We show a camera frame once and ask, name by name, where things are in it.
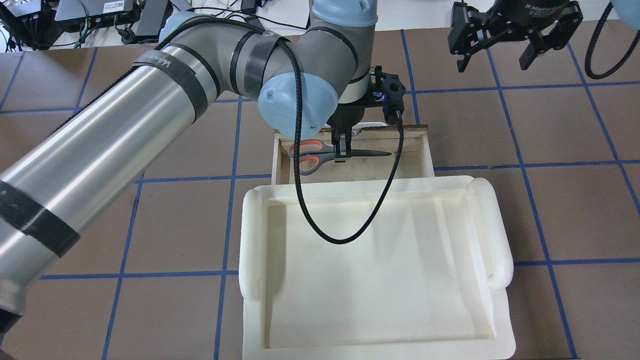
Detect white plastic tray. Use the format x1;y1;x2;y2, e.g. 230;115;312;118
238;175;516;360

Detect orange grey scissors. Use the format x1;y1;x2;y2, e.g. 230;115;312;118
298;139;391;176

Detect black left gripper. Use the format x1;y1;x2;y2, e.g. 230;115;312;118
330;65;406;162

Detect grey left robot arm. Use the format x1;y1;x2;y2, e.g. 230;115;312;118
0;0;378;335

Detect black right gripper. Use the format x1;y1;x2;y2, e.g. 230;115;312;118
448;0;583;73

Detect dark wooden drawer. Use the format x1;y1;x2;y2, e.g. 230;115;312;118
271;124;436;187

